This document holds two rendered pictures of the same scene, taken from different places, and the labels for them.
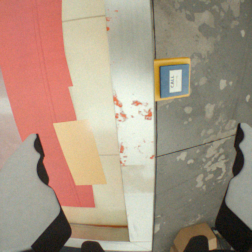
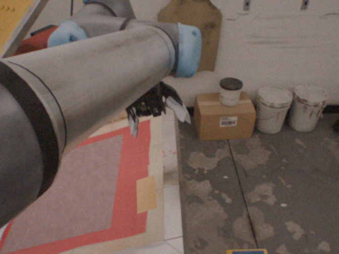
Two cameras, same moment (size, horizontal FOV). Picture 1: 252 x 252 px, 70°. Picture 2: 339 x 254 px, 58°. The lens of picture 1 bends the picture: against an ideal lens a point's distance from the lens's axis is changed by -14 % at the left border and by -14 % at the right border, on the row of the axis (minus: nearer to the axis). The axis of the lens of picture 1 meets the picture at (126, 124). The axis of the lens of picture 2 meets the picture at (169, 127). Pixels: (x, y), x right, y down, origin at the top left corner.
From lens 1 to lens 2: 0.74 m
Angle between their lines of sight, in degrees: 81
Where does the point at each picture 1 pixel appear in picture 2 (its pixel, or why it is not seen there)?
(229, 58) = not seen: outside the picture
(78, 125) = (148, 178)
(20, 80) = (126, 167)
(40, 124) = (129, 182)
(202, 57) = not seen: outside the picture
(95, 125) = (156, 176)
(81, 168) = (144, 200)
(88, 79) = (156, 161)
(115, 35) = (164, 136)
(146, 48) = (173, 137)
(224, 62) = not seen: outside the picture
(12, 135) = (110, 192)
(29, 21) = (136, 148)
